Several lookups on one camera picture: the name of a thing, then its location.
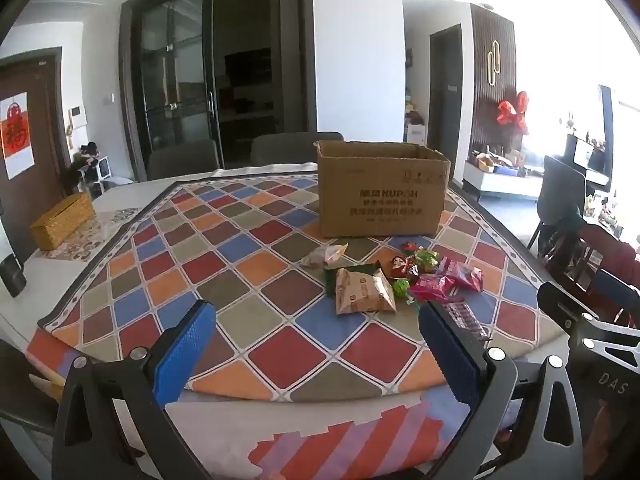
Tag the white crinkled snack packet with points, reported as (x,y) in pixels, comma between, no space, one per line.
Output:
(324,256)

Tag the floral placemat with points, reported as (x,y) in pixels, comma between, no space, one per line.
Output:
(102,232)

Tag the dark slatted wall panel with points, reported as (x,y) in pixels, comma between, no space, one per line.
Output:
(492,80)

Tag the dark purple strip packet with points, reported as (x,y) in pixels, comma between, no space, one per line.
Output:
(467,319)

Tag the woven yellow tissue box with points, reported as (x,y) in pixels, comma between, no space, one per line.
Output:
(62,222)

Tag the dark glass sliding door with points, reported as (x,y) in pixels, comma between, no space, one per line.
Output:
(177,85)

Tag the colourful checked tablecloth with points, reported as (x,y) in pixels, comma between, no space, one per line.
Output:
(240,285)

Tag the red wooden chair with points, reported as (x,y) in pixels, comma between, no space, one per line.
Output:
(602,255)

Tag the white cube shelf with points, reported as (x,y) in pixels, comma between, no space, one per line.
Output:
(97,170)

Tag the brown cardboard box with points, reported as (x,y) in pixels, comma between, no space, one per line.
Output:
(380,195)

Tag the white low cabinet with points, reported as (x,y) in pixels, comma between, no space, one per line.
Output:
(502,185)

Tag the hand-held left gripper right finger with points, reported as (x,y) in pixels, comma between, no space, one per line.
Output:
(449,355)

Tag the red and white door poster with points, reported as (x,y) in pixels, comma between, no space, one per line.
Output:
(15,132)

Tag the grey dining chair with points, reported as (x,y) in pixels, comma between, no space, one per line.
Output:
(295,147)
(182,159)

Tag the red face-print candy packet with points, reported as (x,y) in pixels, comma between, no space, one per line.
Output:
(402,268)

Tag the dark green snack packet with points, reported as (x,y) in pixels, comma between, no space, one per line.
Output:
(332,280)

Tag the dark plush toy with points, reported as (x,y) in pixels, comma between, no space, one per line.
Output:
(90,151)

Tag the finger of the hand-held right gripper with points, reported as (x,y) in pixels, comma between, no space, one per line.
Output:
(620,290)
(562,302)

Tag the small red candy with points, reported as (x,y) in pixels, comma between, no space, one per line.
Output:
(411,248)

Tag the white wall intercom panel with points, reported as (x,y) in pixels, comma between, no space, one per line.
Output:
(76,110)

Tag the white storage box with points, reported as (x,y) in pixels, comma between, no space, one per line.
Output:
(416,133)

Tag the small black container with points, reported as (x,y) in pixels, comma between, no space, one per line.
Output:
(12,276)

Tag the small green candy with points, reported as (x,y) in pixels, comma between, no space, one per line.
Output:
(400,288)

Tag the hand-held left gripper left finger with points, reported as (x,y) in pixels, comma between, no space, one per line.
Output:
(186,355)

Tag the brown wooden door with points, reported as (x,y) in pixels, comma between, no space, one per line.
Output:
(30,125)

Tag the pink striped cloth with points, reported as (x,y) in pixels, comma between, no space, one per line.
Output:
(325,435)

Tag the dark upholstered chair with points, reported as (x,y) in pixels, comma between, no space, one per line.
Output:
(562,195)

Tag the brown paper snack packet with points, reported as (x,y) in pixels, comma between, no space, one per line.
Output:
(362,292)

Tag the dark hallway door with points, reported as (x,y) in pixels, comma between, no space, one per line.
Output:
(445,105)

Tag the red bow decoration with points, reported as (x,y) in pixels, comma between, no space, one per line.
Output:
(512,112)

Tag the pink snack packet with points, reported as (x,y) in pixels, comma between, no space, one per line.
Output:
(432,288)
(464,275)

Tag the gold wall ornament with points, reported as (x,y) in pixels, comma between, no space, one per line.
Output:
(493,62)

